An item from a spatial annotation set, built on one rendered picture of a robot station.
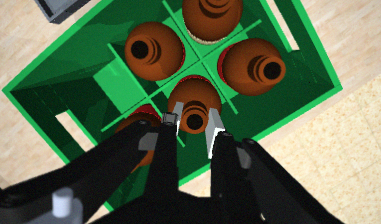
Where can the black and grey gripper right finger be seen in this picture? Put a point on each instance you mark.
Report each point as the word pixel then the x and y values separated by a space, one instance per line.
pixel 282 199

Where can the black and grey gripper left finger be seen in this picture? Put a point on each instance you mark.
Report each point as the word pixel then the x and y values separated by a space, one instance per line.
pixel 73 193

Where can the grey square tray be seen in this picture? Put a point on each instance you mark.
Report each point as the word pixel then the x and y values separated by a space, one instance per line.
pixel 63 9

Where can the green divided crate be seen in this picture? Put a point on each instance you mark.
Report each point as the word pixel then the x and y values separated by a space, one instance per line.
pixel 80 75

